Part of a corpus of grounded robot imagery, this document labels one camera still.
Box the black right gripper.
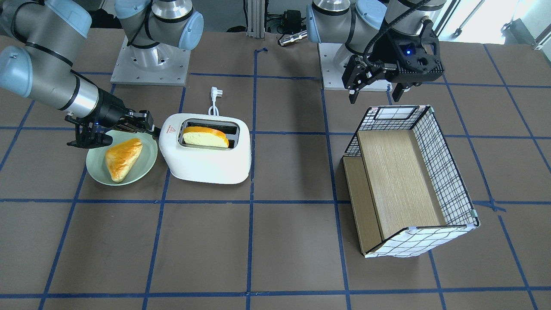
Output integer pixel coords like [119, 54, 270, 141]
[65, 90, 160, 149]

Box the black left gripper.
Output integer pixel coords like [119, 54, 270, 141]
[342, 19, 445, 104]

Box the white toaster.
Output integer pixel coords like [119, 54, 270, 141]
[159, 113, 251, 184]

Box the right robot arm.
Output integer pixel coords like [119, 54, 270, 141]
[1, 0, 204, 149]

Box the toast slice in toaster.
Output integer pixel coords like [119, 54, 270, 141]
[183, 126, 229, 149]

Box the golden triangular bread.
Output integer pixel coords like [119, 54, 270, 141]
[104, 139, 143, 183]

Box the green plate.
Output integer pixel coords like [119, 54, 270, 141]
[85, 131, 158, 185]

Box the silver cylinder on table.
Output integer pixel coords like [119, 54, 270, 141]
[277, 30, 308, 47]

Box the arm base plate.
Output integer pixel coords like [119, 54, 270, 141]
[111, 38, 191, 86]
[318, 42, 393, 92]

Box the white toaster power cable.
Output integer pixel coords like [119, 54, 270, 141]
[208, 87, 223, 117]

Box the wire basket with wood shelf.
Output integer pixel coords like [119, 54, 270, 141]
[342, 105, 480, 258]

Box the aluminium frame post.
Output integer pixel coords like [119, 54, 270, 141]
[243, 0, 267, 39]

